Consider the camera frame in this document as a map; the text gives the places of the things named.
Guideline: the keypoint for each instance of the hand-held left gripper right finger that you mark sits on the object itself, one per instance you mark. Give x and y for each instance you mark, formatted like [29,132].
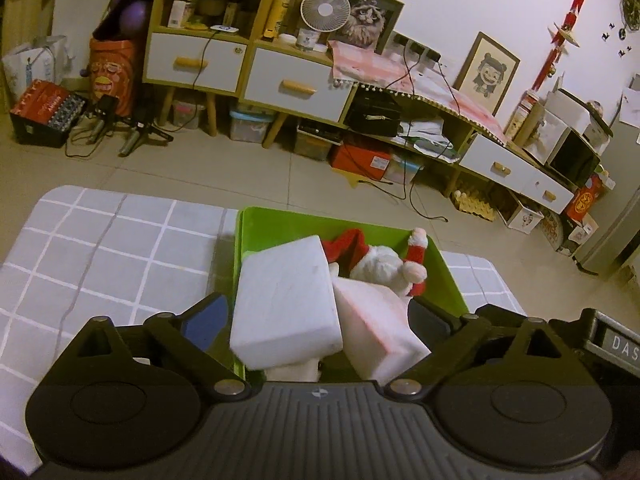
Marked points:
[425,320]

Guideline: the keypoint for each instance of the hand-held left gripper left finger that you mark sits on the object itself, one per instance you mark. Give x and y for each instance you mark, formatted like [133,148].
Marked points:
[210,317]

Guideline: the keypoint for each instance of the pink-edged white foam block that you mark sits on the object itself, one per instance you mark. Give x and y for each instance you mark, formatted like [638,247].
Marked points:
[375,330]

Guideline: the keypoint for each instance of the santa claus plush toy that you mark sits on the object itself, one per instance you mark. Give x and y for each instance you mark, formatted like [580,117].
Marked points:
[380,265]

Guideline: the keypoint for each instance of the green plastic bin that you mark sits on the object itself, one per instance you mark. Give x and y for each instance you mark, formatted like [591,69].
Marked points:
[280,225]

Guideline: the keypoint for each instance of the grey checked blanket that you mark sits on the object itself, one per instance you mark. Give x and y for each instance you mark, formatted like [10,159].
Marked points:
[100,260]

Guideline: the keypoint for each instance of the grey refrigerator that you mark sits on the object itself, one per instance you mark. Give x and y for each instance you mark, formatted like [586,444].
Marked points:
[615,220]

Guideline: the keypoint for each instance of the egg tray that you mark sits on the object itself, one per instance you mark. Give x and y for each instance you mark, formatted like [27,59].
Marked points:
[475,205]

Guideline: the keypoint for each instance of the white printed storage box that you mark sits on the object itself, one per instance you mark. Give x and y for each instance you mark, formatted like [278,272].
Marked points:
[522,217]

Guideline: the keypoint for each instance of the red gift box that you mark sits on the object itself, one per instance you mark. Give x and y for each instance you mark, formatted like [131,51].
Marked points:
[582,205]

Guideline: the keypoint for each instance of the clear storage box blue lid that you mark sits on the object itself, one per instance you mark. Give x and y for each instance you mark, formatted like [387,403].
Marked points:
[405,170]
[250,127]

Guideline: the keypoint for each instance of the white cabinet drawer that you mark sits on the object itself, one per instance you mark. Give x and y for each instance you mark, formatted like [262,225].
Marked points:
[497,165]
[195,62]
[295,85]
[547,192]

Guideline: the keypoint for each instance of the red shoe box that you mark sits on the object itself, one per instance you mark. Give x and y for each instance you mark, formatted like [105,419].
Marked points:
[357,160]

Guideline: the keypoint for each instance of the low wooden cabinet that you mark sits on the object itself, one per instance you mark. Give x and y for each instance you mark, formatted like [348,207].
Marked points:
[464,142]

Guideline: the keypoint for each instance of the black microwave oven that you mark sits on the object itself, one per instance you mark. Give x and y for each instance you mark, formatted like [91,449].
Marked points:
[572,160]

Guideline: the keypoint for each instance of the black tripod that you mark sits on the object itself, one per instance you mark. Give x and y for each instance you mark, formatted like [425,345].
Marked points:
[135,135]

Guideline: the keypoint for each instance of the clear storage box pink contents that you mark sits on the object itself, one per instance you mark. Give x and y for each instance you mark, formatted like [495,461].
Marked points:
[189,115]

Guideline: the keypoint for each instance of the black bag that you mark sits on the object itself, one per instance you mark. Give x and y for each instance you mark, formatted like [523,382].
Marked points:
[372,115]

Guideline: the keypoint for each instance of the framed cartoon picture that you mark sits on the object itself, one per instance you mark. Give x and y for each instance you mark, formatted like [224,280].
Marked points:
[487,75]

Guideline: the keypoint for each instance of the tall wooden shelf cabinet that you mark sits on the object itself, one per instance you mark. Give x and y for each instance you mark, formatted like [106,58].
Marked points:
[248,67]

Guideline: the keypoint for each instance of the orange printed bag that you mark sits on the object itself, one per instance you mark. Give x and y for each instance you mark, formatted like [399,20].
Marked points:
[112,75]

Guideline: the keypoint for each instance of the pink checked cloth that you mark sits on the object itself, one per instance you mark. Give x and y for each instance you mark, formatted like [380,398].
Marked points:
[365,65]

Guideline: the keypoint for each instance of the red and black crate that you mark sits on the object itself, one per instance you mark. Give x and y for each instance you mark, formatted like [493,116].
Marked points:
[45,105]

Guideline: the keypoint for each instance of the yellow bottle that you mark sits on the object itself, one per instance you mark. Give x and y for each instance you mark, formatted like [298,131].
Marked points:
[276,17]

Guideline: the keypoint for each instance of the purple ball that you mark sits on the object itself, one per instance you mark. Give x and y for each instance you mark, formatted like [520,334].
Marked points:
[134,17]

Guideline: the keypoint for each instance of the white shopping bag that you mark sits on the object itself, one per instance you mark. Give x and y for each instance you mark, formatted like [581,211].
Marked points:
[30,65]

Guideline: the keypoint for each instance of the framed cat picture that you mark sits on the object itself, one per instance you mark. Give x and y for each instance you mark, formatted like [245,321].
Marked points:
[367,15]

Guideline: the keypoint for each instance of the small white desk fan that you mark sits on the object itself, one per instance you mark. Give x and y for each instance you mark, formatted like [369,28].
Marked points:
[325,10]

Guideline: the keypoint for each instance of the dark purple bag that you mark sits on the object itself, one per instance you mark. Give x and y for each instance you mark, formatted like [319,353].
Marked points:
[115,5]

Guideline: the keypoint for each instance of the wall socket strip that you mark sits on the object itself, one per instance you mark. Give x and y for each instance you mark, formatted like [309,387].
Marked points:
[400,40]

